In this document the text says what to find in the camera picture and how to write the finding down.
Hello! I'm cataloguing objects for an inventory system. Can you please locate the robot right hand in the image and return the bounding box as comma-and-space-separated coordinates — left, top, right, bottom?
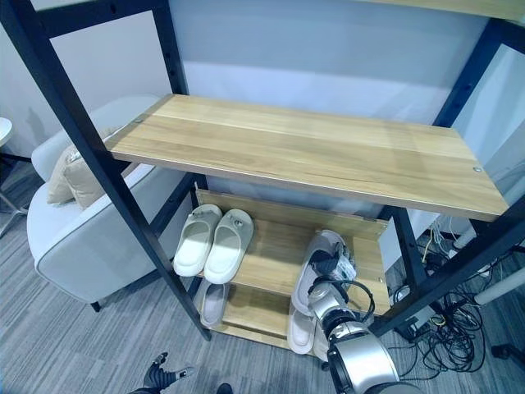
309, 241, 358, 284

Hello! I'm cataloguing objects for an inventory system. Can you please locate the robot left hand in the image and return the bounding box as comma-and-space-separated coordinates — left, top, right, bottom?
142, 351, 196, 389

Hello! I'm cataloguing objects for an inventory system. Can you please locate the wooden shoe shelf with lip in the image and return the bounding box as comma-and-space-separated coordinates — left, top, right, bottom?
180, 188, 391, 318

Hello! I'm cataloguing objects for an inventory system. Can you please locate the wooden bottom rack shelf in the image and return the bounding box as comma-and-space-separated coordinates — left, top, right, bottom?
199, 282, 330, 363

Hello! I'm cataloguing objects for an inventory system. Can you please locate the large wooden rack shelf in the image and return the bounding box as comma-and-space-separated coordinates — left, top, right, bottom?
105, 93, 510, 223

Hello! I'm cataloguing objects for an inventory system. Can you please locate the wooden rack shelf edge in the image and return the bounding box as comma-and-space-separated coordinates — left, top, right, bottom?
352, 0, 525, 22

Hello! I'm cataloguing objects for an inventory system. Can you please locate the pale grey slipper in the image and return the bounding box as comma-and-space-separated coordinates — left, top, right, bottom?
199, 282, 231, 329
286, 306, 326, 355

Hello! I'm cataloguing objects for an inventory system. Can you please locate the black power adapter box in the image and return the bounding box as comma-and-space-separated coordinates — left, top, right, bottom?
392, 318, 430, 341

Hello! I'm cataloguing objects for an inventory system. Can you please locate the white slipper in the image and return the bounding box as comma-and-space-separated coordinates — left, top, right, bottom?
172, 204, 223, 277
203, 208, 255, 285

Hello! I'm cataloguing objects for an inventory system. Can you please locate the white armchair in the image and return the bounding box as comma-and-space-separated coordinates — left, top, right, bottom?
26, 94, 199, 314

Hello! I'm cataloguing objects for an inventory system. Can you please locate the white desk leg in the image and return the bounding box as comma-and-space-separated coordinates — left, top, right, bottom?
474, 268, 525, 307

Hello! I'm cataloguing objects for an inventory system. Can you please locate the black chair base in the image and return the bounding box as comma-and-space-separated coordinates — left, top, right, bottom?
491, 343, 525, 367

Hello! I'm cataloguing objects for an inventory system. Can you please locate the beige cushion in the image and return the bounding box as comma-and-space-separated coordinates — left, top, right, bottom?
46, 126, 125, 208

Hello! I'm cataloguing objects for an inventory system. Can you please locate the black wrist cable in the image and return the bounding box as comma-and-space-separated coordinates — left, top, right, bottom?
338, 280, 377, 326

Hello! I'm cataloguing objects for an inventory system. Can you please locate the white cable bundle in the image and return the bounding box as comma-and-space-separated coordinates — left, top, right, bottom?
430, 215, 463, 252

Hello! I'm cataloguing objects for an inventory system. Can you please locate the black floor cable tangle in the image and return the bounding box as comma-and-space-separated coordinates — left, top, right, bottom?
385, 282, 500, 381

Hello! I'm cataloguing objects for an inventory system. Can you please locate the black metal rack frame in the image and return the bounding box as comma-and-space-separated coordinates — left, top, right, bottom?
0, 0, 525, 342

